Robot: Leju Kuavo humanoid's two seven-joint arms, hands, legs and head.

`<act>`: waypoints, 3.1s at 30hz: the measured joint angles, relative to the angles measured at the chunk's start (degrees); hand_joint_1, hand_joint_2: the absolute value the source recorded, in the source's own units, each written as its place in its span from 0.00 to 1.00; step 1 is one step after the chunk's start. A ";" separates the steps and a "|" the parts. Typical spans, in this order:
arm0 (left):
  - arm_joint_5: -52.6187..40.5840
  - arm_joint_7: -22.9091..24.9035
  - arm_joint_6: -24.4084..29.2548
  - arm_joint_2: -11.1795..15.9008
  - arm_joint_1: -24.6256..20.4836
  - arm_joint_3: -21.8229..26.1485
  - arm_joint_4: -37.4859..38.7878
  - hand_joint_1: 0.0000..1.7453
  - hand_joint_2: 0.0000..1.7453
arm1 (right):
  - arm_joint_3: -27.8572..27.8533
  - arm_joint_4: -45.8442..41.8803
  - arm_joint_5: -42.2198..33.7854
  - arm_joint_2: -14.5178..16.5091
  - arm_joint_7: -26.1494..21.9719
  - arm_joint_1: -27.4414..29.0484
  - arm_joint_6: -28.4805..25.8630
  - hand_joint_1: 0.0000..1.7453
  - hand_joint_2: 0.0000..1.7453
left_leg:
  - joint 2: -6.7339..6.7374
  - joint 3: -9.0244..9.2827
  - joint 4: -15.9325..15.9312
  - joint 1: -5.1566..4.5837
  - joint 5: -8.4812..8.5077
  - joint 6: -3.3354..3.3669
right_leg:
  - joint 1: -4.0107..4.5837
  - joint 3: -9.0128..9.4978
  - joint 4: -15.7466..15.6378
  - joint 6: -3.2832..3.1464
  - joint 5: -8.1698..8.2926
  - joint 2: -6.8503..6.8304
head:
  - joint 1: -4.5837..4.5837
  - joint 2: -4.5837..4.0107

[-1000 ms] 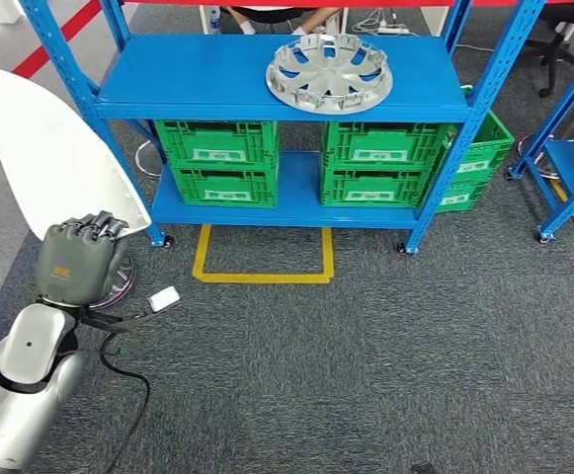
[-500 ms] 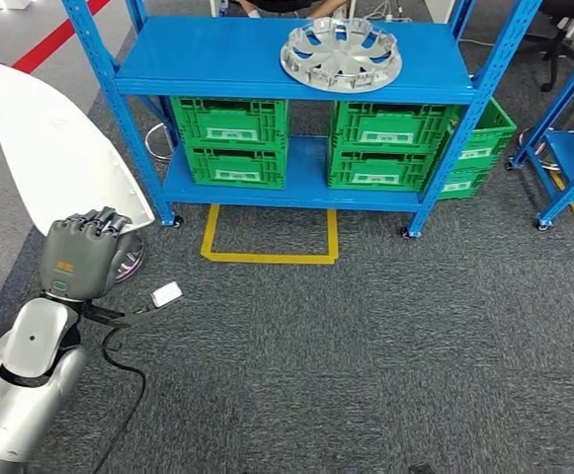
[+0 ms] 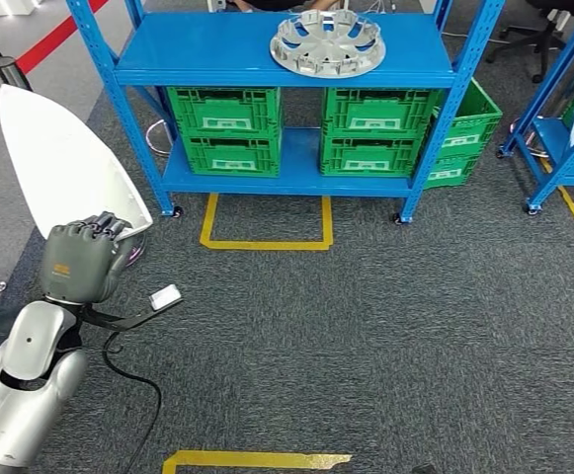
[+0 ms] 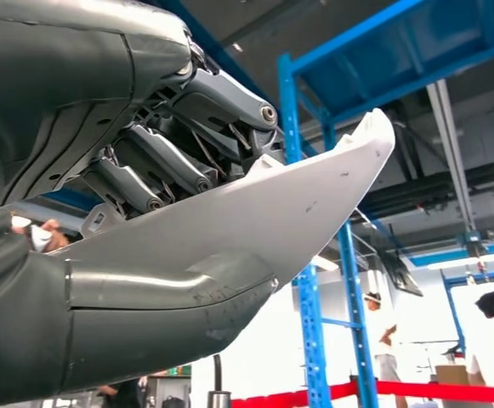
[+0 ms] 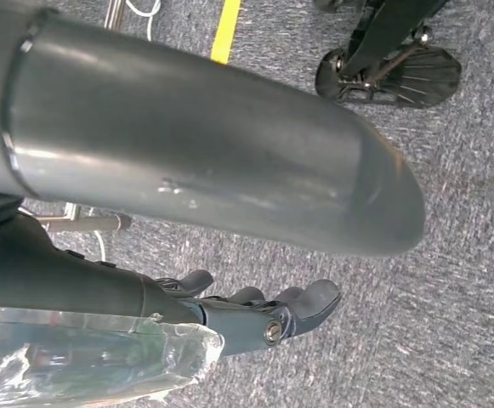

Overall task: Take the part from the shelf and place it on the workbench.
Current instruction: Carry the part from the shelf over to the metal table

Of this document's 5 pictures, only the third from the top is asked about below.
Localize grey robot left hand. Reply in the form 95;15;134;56
39;212;138;306

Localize white curved plastic panel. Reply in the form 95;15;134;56
0;83;154;242

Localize blue metal shelf rack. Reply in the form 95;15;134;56
65;0;507;227
496;0;574;217

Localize red barrier belt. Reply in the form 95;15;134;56
16;0;110;76

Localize silver wheel hubcap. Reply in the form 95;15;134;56
268;9;386;80

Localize black office chair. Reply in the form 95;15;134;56
485;0;574;85

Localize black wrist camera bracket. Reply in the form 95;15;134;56
76;297;185;333

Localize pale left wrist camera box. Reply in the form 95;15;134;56
148;284;184;313

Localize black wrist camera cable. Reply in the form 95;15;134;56
102;330;163;474

